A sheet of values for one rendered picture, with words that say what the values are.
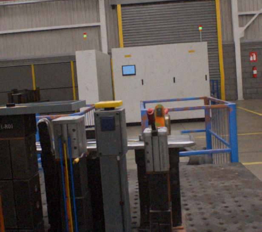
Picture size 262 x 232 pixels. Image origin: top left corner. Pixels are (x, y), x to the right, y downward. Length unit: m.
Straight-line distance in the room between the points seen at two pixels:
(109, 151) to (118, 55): 8.26
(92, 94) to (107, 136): 8.27
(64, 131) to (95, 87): 8.07
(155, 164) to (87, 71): 8.17
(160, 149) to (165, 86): 8.08
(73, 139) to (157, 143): 0.24
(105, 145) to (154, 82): 8.22
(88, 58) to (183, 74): 2.40
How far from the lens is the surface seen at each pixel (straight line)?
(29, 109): 0.89
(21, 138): 0.94
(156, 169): 1.04
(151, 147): 1.03
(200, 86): 9.19
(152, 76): 9.07
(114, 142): 0.88
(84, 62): 9.18
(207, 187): 1.70
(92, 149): 1.18
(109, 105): 0.87
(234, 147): 3.15
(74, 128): 1.06
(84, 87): 9.18
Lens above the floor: 1.21
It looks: 4 degrees down
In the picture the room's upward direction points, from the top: 4 degrees counter-clockwise
